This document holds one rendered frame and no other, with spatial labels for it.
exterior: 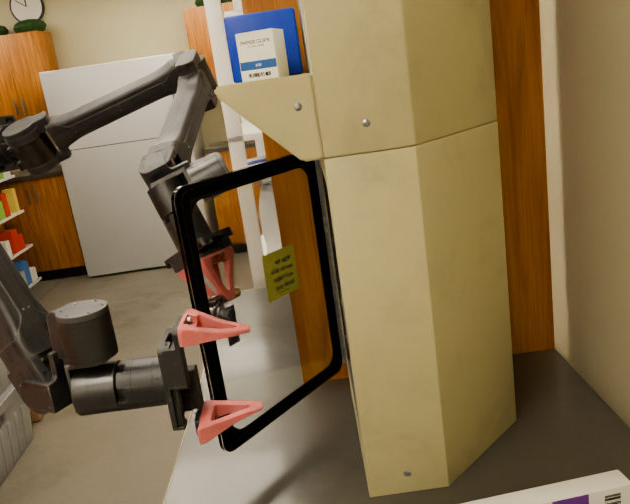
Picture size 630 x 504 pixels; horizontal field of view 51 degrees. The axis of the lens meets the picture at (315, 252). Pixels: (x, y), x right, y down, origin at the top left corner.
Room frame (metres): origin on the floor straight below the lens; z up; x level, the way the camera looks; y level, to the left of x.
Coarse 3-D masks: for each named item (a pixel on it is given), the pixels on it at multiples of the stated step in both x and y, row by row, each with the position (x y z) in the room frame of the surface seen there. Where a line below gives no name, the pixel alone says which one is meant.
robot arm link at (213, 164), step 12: (156, 156) 1.06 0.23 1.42; (216, 156) 1.01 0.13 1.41; (144, 168) 1.04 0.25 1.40; (156, 168) 1.03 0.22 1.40; (168, 168) 1.03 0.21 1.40; (180, 168) 1.04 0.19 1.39; (192, 168) 1.00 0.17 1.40; (204, 168) 1.00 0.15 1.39; (216, 168) 1.00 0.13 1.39; (156, 180) 1.03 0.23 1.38; (192, 180) 0.99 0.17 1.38
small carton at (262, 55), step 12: (240, 36) 0.88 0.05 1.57; (252, 36) 0.87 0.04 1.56; (264, 36) 0.87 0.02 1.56; (276, 36) 0.88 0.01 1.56; (240, 48) 0.88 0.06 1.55; (252, 48) 0.87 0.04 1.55; (264, 48) 0.87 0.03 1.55; (276, 48) 0.87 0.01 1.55; (240, 60) 0.88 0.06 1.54; (252, 60) 0.87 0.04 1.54; (264, 60) 0.87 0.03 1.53; (276, 60) 0.87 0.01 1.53; (252, 72) 0.88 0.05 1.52; (264, 72) 0.87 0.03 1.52; (276, 72) 0.87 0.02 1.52; (288, 72) 0.91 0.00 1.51
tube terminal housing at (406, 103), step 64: (320, 0) 0.78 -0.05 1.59; (384, 0) 0.78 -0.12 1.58; (448, 0) 0.85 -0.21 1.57; (320, 64) 0.78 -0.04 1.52; (384, 64) 0.78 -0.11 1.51; (448, 64) 0.84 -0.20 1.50; (320, 128) 0.78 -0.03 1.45; (384, 128) 0.78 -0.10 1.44; (448, 128) 0.83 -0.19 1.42; (384, 192) 0.78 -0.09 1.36; (448, 192) 0.82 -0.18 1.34; (384, 256) 0.78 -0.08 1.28; (448, 256) 0.81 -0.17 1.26; (384, 320) 0.78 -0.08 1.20; (448, 320) 0.81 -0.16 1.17; (384, 384) 0.78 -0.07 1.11; (448, 384) 0.80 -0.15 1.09; (512, 384) 0.92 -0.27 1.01; (384, 448) 0.78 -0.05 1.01; (448, 448) 0.79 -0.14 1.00
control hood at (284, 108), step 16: (272, 80) 0.78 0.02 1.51; (288, 80) 0.78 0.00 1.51; (304, 80) 0.78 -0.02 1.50; (224, 96) 0.78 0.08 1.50; (240, 96) 0.78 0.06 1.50; (256, 96) 0.78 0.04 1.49; (272, 96) 0.78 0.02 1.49; (288, 96) 0.78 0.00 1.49; (304, 96) 0.78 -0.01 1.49; (240, 112) 0.79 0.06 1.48; (256, 112) 0.78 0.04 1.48; (272, 112) 0.78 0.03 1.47; (288, 112) 0.78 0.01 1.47; (304, 112) 0.78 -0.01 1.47; (272, 128) 0.78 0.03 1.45; (288, 128) 0.78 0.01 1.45; (304, 128) 0.78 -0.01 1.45; (288, 144) 0.78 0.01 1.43; (304, 144) 0.78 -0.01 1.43; (320, 144) 0.78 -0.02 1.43; (304, 160) 0.78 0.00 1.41
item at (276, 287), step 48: (240, 192) 0.95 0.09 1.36; (288, 192) 1.03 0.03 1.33; (240, 240) 0.94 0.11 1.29; (288, 240) 1.02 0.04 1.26; (240, 288) 0.92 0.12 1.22; (288, 288) 1.00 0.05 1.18; (240, 336) 0.91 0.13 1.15; (288, 336) 0.99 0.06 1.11; (240, 384) 0.90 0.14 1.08; (288, 384) 0.97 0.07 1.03
